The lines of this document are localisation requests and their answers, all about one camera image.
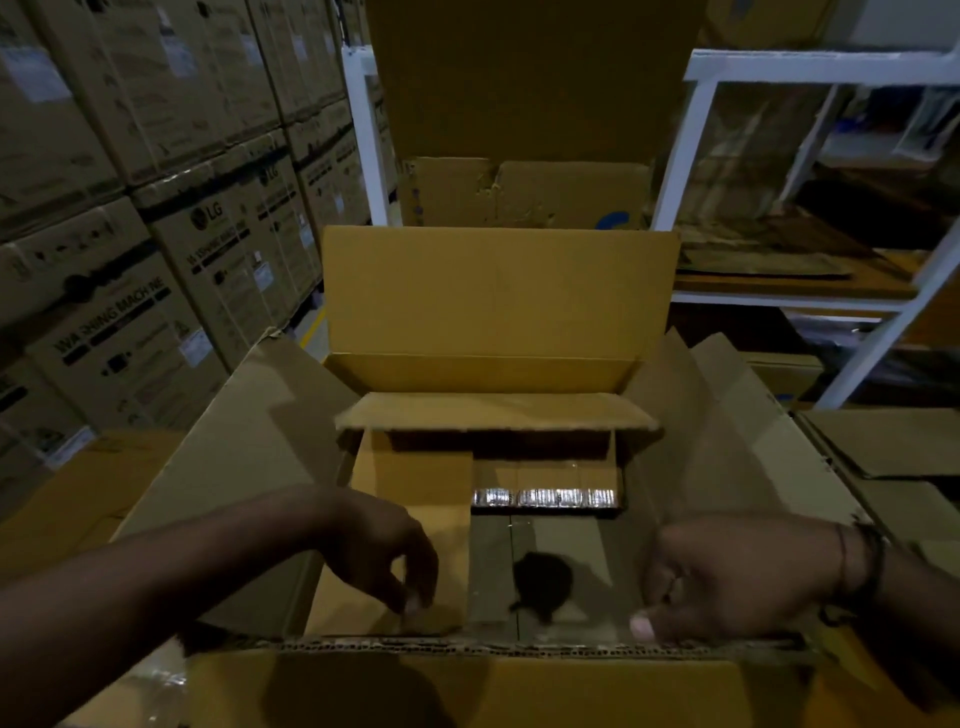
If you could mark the person's right hand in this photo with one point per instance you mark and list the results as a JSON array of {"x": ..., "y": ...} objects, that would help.
[{"x": 735, "y": 577}]

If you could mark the person's left hand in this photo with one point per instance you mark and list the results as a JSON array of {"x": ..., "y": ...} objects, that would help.
[{"x": 382, "y": 547}]

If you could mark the black print small cardboard box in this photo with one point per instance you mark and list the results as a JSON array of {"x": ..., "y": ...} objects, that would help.
[{"x": 405, "y": 472}]

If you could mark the open-flap brown small cardboard box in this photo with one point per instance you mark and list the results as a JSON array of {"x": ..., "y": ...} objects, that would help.
[{"x": 892, "y": 442}]

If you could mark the large yellow cardboard box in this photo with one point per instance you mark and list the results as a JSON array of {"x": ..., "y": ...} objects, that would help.
[{"x": 495, "y": 300}]

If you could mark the person's right forearm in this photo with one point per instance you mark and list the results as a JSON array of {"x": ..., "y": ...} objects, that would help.
[{"x": 922, "y": 592}]

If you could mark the person's left forearm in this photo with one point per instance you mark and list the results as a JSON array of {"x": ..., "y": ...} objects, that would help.
[{"x": 150, "y": 600}]

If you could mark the Flipkart box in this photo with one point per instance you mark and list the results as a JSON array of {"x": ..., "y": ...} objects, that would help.
[{"x": 525, "y": 90}]

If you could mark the crumpled clear plastic wrap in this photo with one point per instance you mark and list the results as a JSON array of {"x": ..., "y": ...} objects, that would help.
[{"x": 840, "y": 330}]

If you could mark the flat carton with plastic wrap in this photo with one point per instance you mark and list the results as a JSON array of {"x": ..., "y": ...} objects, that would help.
[{"x": 67, "y": 495}]

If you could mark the clear plastic sheet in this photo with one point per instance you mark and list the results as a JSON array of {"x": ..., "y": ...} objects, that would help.
[{"x": 742, "y": 150}]

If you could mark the stack of printed brown cartons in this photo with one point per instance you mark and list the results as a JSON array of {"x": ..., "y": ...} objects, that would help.
[{"x": 150, "y": 187}]

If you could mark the white metal shelf rack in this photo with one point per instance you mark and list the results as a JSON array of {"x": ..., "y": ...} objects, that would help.
[{"x": 694, "y": 150}]

